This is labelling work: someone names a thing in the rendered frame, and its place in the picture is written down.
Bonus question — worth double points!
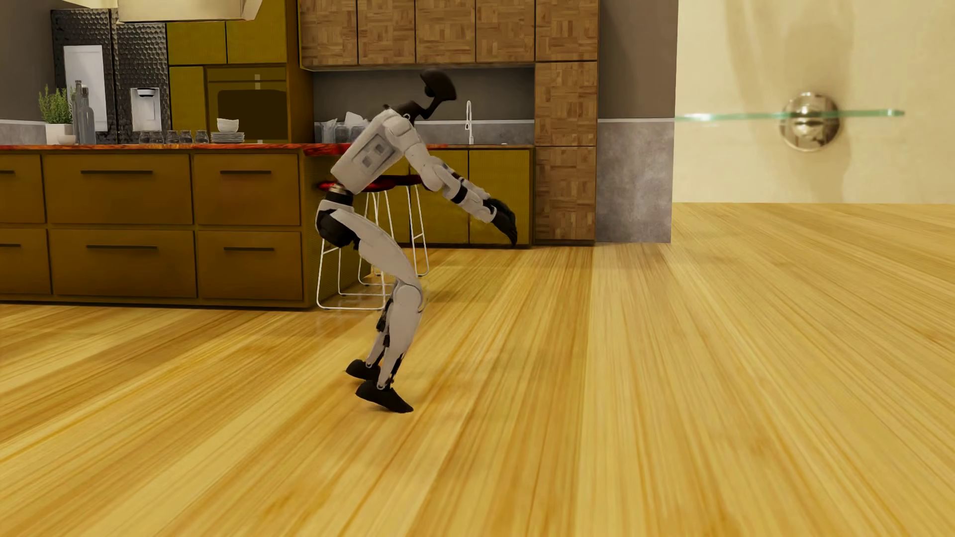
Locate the black robot head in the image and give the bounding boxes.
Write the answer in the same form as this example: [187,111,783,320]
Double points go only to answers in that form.
[395,70,458,124]

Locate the parquet wood wall cabinets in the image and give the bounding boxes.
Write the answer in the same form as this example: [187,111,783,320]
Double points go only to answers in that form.
[297,0,599,70]

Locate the potted green plant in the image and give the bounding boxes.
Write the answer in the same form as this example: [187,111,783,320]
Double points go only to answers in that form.
[38,85,75,146]

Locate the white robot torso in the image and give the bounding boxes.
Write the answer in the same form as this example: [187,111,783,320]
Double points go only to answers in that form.
[330,108,419,196]

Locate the grey glass bottle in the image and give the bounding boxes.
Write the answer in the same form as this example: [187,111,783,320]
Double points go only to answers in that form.
[72,80,97,146]

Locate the cream range hood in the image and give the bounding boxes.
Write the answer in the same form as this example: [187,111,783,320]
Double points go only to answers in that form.
[61,0,264,23]

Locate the olive base cabinets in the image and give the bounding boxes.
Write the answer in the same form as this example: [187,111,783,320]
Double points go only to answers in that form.
[364,146,535,248]

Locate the chrome round wall mount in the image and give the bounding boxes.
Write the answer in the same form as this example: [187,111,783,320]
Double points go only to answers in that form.
[779,91,842,153]

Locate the white wire bar stool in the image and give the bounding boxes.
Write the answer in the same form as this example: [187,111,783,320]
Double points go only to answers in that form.
[357,175,431,287]
[315,178,396,311]

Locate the green glass shelf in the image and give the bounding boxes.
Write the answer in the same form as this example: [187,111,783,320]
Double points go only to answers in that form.
[675,109,906,122]

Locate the built-in olive oven cabinet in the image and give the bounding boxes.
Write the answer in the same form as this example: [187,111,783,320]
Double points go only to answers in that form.
[166,0,314,144]

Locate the dark steel refrigerator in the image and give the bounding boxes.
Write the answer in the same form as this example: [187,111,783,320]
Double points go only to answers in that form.
[51,8,172,144]

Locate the wooden kitchen island with drawers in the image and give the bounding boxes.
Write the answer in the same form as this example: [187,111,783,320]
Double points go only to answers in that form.
[0,143,352,310]

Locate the tall parquet wood cabinet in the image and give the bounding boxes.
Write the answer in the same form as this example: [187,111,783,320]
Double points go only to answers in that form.
[533,0,599,246]

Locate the black right robot foot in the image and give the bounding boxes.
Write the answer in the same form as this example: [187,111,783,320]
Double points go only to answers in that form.
[355,380,414,414]

